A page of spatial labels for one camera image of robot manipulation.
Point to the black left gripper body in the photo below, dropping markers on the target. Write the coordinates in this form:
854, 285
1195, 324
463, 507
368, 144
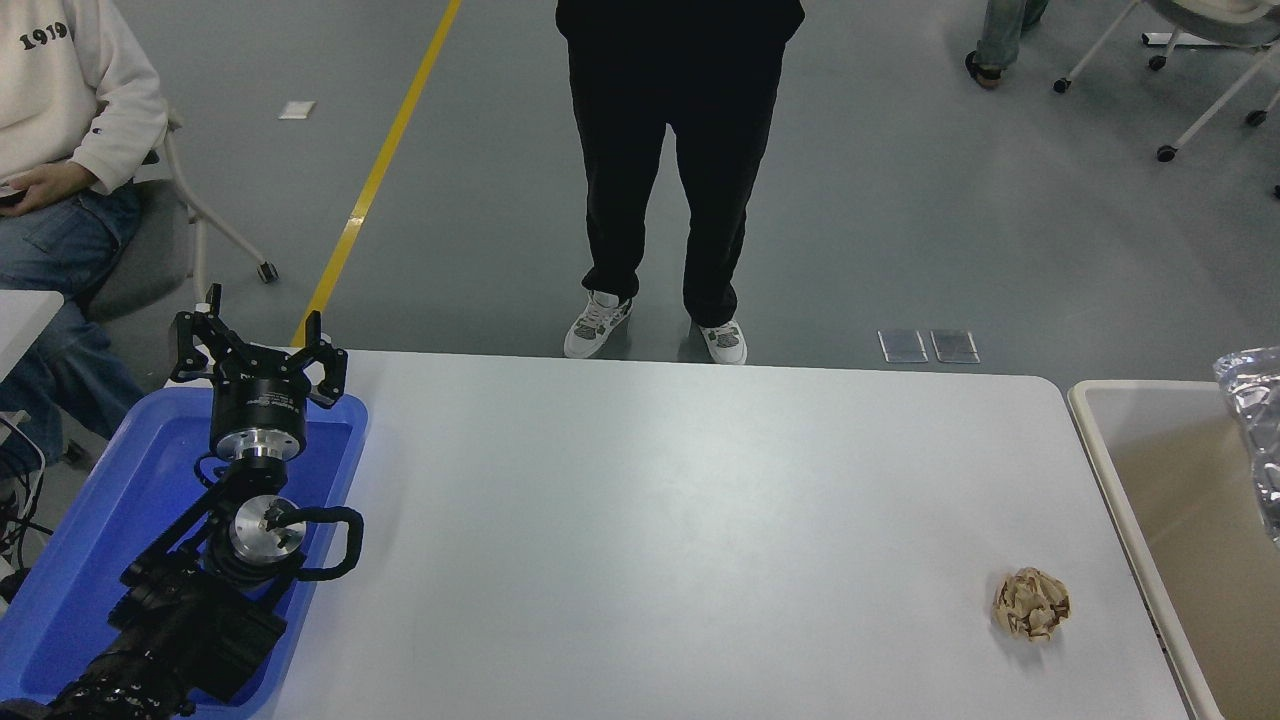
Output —
258, 405

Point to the dark phone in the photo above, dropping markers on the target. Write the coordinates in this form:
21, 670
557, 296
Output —
8, 195

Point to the silver foil plate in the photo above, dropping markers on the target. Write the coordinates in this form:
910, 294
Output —
1260, 430

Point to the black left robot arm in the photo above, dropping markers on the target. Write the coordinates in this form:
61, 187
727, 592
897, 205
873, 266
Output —
200, 620

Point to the metal floor plate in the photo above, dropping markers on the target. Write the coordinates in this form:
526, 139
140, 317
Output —
903, 346
955, 346

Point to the large pale dustbin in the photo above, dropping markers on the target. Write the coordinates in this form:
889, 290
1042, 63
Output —
1180, 520

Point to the seated person's hand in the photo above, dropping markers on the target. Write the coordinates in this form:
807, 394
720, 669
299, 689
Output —
55, 183

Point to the grey chair with white legs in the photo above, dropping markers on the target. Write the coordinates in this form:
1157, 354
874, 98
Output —
150, 240

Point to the blue plastic tray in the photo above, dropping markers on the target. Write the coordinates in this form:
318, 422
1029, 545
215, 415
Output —
100, 510

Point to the white paper slip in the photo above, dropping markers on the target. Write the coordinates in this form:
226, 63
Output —
296, 110

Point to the seated person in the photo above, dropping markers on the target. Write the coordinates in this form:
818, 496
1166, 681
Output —
70, 90

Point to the standing person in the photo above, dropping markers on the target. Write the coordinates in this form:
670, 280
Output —
680, 100

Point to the crumpled tan paper ball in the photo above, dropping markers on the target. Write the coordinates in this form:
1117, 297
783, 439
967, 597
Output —
1030, 605

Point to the walking person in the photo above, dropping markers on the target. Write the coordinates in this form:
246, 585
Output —
1000, 35

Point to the white wheeled chair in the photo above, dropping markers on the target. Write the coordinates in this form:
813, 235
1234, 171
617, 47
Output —
1215, 15

